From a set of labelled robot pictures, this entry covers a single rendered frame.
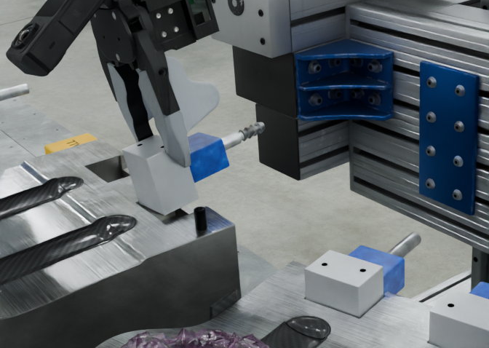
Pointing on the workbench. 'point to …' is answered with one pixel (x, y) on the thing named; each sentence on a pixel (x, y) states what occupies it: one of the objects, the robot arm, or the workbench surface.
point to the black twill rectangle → (223, 303)
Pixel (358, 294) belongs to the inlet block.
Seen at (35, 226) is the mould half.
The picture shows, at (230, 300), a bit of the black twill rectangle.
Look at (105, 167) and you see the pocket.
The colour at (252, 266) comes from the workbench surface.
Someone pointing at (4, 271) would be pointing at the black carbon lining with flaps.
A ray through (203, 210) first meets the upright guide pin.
